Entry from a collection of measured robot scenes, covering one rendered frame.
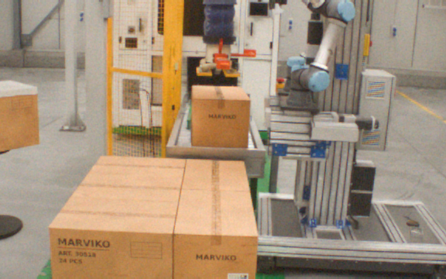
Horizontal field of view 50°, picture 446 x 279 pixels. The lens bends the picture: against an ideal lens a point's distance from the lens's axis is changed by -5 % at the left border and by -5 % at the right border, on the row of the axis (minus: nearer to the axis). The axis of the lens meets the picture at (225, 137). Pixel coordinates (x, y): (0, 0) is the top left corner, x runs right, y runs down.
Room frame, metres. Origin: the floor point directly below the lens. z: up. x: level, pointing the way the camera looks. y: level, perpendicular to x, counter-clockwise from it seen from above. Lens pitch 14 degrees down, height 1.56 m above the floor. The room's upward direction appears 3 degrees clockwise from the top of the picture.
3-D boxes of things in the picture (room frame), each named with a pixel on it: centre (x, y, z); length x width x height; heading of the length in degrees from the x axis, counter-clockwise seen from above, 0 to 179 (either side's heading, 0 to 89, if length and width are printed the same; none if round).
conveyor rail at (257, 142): (4.60, -0.22, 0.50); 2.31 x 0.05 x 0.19; 2
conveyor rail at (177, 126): (4.58, 0.43, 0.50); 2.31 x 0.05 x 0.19; 2
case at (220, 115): (3.75, 0.06, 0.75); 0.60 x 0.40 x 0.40; 5
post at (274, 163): (4.01, -0.42, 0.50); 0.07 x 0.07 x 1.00; 2
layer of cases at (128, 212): (2.73, 0.34, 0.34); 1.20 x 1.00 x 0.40; 2
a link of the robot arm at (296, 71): (2.90, -0.42, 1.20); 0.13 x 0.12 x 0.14; 26
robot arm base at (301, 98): (2.90, -0.42, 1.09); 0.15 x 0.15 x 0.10
